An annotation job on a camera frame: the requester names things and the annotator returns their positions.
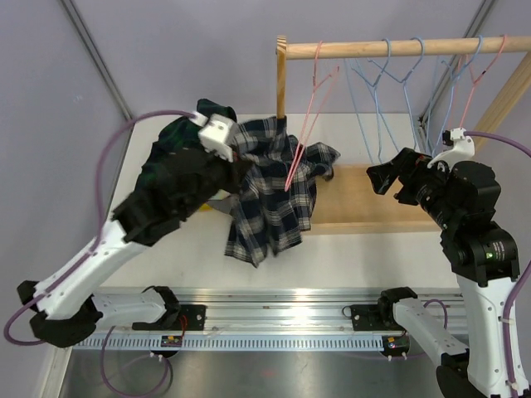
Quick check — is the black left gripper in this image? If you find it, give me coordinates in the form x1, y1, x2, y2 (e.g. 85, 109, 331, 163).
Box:
179, 143, 251, 218

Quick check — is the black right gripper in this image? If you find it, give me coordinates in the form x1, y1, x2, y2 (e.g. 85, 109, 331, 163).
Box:
368, 146, 459, 229

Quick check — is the grey pleated skirt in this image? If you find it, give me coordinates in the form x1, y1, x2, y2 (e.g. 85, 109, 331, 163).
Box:
207, 196, 238, 215

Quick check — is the dark green plaid skirt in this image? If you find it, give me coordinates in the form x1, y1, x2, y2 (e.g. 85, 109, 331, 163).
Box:
134, 117, 226, 246

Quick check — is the navy white plaid skirt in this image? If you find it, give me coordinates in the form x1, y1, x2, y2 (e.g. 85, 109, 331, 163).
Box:
225, 117, 340, 267

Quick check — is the blue wire hanger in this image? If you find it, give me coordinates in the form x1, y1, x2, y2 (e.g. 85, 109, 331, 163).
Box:
368, 36, 428, 154
344, 38, 396, 165
424, 35, 484, 155

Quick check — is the pink wire hanger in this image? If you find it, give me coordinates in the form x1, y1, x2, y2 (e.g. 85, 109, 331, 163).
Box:
285, 41, 339, 192
454, 33, 509, 129

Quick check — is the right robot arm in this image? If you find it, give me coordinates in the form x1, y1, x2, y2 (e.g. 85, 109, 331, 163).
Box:
367, 148, 530, 397

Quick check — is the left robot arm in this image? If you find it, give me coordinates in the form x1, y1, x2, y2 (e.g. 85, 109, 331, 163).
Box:
17, 148, 252, 348

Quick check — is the wooden clothes rack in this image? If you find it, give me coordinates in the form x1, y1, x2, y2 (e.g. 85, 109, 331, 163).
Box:
276, 36, 530, 235

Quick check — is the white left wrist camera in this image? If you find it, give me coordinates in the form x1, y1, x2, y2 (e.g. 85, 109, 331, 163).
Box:
190, 112, 237, 163

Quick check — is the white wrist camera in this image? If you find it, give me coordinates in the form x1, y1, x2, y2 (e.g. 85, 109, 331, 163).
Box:
190, 112, 237, 163
427, 128, 475, 172

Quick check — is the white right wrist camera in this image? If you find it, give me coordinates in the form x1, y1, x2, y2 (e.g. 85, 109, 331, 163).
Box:
427, 128, 475, 172

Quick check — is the aluminium mounting rail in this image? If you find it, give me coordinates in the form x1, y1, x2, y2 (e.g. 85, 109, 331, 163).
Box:
74, 285, 470, 353

